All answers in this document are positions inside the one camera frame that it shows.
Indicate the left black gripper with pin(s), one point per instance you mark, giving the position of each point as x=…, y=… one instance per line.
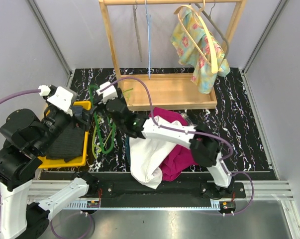
x=83, y=121

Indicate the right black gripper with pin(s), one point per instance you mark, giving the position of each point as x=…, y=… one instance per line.
x=100, y=106

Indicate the dark green hanger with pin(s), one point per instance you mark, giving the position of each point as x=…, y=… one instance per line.
x=102, y=143

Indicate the lime green hanger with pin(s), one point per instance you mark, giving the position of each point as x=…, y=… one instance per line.
x=104, y=135

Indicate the white garment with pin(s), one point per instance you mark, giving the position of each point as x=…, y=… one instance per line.
x=146, y=155

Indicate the navy plaid skirt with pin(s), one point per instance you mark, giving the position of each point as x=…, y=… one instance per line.
x=189, y=121

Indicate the magenta dress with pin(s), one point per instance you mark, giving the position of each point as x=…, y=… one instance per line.
x=179, y=158

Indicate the colourful floral shirt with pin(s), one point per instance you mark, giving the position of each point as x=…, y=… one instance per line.
x=196, y=46

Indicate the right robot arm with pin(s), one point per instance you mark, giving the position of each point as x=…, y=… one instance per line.
x=159, y=136

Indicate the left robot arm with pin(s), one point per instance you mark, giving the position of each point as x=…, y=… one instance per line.
x=27, y=138

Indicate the light blue hanger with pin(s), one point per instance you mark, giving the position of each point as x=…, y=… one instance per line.
x=148, y=18

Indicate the blue denim cloth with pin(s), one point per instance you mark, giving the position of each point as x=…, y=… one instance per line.
x=78, y=109

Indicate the dark grey striped cloth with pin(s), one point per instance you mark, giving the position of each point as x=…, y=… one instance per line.
x=68, y=146

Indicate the yellow plastic tray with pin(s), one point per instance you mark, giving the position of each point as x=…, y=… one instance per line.
x=77, y=162

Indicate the wooden clothes rack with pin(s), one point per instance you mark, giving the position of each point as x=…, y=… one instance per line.
x=171, y=91

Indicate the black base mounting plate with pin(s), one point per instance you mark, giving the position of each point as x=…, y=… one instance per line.
x=189, y=191

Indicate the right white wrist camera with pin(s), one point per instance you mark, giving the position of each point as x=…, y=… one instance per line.
x=107, y=92

